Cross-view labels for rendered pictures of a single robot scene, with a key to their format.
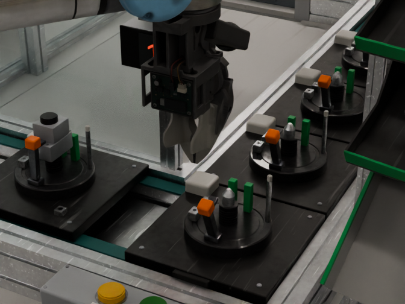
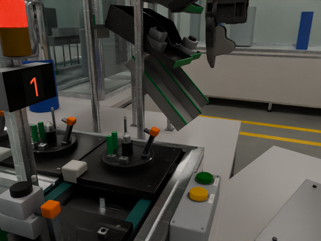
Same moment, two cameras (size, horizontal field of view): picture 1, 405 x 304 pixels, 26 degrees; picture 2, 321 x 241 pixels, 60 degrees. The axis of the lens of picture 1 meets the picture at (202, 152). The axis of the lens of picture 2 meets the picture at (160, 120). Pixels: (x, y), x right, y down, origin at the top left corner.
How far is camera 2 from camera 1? 1.40 m
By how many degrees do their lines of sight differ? 87
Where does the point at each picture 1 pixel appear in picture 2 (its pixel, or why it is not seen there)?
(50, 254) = (160, 235)
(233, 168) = (52, 162)
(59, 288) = (200, 220)
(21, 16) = not seen: outside the picture
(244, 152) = not seen: hidden behind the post
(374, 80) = (141, 41)
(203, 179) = (76, 163)
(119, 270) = (167, 199)
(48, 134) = (39, 198)
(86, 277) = (182, 210)
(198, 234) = (142, 160)
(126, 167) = not seen: hidden behind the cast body
